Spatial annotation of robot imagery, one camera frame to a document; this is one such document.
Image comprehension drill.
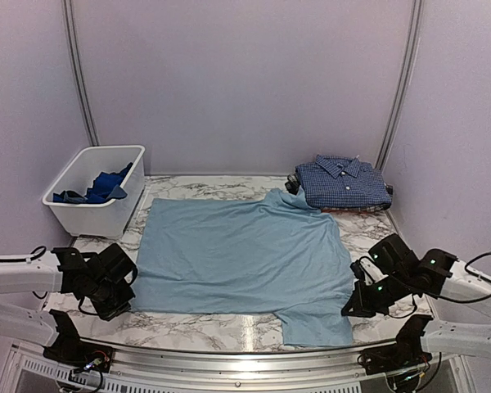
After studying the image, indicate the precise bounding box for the aluminium front frame rail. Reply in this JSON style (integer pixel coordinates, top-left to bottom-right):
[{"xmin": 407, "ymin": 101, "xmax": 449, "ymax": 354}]
[{"xmin": 0, "ymin": 323, "xmax": 480, "ymax": 393}]

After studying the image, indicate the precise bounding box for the dark blue garment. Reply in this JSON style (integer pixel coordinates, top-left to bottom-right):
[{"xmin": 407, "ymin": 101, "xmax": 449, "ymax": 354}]
[{"xmin": 52, "ymin": 162, "xmax": 133, "ymax": 205}]

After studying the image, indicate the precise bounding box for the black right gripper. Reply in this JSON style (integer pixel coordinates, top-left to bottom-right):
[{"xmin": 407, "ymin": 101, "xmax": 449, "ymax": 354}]
[{"xmin": 341, "ymin": 269, "xmax": 411, "ymax": 318}]

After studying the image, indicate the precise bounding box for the white plastic laundry bin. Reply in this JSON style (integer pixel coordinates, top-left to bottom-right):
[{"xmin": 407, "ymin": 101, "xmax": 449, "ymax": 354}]
[{"xmin": 42, "ymin": 145, "xmax": 145, "ymax": 239}]

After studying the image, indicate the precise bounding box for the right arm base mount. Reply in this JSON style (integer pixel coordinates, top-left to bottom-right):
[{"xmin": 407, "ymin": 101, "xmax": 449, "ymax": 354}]
[{"xmin": 358, "ymin": 314, "xmax": 434, "ymax": 375}]

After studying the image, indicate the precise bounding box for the blue checked shirt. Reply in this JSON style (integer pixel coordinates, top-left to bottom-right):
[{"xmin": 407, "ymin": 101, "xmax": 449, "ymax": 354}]
[{"xmin": 295, "ymin": 155, "xmax": 392, "ymax": 210}]

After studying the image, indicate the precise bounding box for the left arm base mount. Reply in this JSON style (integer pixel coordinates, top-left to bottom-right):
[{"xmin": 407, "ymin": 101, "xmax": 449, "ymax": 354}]
[{"xmin": 43, "ymin": 309, "xmax": 114, "ymax": 373}]

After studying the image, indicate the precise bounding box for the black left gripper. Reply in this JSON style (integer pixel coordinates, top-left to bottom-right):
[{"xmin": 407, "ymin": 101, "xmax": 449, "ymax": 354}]
[{"xmin": 88, "ymin": 279, "xmax": 135, "ymax": 322}]

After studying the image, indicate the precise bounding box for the light blue garment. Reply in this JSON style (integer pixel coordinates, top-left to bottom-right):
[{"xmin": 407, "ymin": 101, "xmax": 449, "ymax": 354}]
[{"xmin": 132, "ymin": 189, "xmax": 354, "ymax": 347}]

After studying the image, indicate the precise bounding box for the left wall aluminium post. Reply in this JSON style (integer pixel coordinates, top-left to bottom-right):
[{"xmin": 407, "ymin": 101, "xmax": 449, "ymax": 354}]
[{"xmin": 61, "ymin": 0, "xmax": 100, "ymax": 147}]

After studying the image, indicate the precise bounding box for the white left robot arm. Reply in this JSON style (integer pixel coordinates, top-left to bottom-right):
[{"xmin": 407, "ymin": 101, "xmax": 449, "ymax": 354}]
[{"xmin": 0, "ymin": 244, "xmax": 138, "ymax": 364}]

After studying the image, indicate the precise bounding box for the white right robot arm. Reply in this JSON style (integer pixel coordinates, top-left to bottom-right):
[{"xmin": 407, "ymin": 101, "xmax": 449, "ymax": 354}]
[{"xmin": 341, "ymin": 233, "xmax": 491, "ymax": 374}]

